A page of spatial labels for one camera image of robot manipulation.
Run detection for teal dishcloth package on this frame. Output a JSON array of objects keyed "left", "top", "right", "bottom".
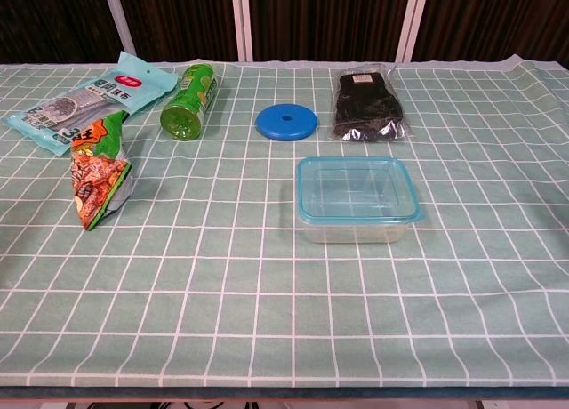
[{"left": 2, "top": 52, "right": 178, "bottom": 158}]

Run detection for green orange snack bag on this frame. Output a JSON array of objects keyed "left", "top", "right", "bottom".
[{"left": 69, "top": 109, "right": 133, "bottom": 231}]

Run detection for green cylindrical snack can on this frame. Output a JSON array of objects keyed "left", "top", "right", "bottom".
[{"left": 159, "top": 62, "right": 220, "bottom": 141}]

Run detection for white screen frame post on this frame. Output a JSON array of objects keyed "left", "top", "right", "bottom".
[
  {"left": 100, "top": 0, "right": 137, "bottom": 57},
  {"left": 230, "top": 0, "right": 254, "bottom": 62},
  {"left": 395, "top": 0, "right": 430, "bottom": 63}
]

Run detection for clear blue-rimmed plastic container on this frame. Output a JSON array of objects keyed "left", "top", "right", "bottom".
[{"left": 296, "top": 156, "right": 424, "bottom": 245}]

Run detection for black gloves in clear bag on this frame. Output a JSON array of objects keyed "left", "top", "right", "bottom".
[{"left": 327, "top": 63, "right": 413, "bottom": 143}]

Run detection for green white checked tablecloth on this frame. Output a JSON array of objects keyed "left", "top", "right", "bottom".
[{"left": 0, "top": 52, "right": 569, "bottom": 390}]

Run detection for blue round lid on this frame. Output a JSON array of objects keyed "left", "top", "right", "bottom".
[{"left": 254, "top": 105, "right": 320, "bottom": 142}]

